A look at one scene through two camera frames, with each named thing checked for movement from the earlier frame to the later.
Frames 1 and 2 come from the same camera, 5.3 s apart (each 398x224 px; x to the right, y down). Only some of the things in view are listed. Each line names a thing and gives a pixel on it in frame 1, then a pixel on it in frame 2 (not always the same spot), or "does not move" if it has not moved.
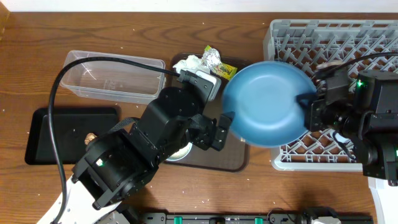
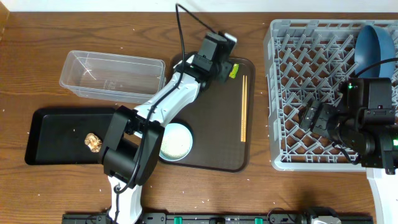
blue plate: (263, 96) to (374, 45)
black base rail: (239, 218) does not move
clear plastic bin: (115, 80) does not move
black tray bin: (73, 125) does not move
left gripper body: (211, 133) to (224, 72)
